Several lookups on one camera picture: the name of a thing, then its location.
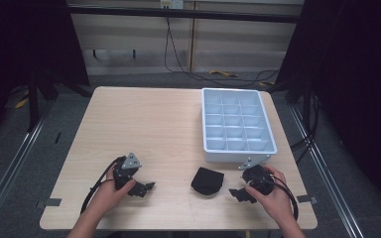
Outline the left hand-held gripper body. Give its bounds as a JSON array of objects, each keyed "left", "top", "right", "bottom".
[{"left": 113, "top": 152, "right": 143, "bottom": 191}]

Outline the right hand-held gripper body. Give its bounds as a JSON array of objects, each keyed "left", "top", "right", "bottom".
[{"left": 238, "top": 155, "right": 276, "bottom": 196}]

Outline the black cloth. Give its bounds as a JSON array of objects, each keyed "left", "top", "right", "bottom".
[{"left": 190, "top": 167, "right": 225, "bottom": 196}]

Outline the white divided storage box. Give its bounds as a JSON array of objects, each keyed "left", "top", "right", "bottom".
[{"left": 200, "top": 87, "right": 278, "bottom": 165}]

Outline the person's left hand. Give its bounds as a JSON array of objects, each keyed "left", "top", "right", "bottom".
[{"left": 88, "top": 164, "right": 137, "bottom": 218}]

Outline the person's right hand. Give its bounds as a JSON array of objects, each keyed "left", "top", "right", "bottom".
[{"left": 244, "top": 165, "right": 296, "bottom": 223}]

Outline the grey tape strip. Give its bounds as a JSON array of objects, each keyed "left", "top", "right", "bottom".
[{"left": 296, "top": 194, "right": 318, "bottom": 204}]

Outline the black metal stand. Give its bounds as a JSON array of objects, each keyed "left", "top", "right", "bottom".
[{"left": 25, "top": 67, "right": 92, "bottom": 133}]

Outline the black curtain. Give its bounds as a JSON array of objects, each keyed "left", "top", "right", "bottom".
[
  {"left": 274, "top": 0, "right": 381, "bottom": 212},
  {"left": 0, "top": 0, "right": 91, "bottom": 143}
]

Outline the black horizontal bar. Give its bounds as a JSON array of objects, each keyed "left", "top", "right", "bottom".
[{"left": 66, "top": 5, "right": 302, "bottom": 24}]

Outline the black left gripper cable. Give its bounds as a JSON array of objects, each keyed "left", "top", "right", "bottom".
[{"left": 79, "top": 156, "right": 127, "bottom": 215}]

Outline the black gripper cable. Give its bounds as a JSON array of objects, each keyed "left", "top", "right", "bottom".
[
  {"left": 79, "top": 156, "right": 127, "bottom": 215},
  {"left": 269, "top": 174, "right": 300, "bottom": 221}
]

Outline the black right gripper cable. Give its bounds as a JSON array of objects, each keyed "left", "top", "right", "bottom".
[{"left": 269, "top": 174, "right": 300, "bottom": 221}]

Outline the black cable bundle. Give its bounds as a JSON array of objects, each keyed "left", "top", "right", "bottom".
[{"left": 289, "top": 93, "right": 322, "bottom": 164}]

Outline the metal floor rail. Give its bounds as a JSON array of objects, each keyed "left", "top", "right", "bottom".
[
  {"left": 0, "top": 105, "right": 49, "bottom": 234},
  {"left": 288, "top": 104, "right": 365, "bottom": 238}
]

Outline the black floor cable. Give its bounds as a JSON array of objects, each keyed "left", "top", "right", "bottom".
[{"left": 163, "top": 15, "right": 280, "bottom": 88}]

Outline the white wall socket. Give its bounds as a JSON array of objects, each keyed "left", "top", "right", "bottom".
[{"left": 159, "top": 0, "right": 185, "bottom": 10}]

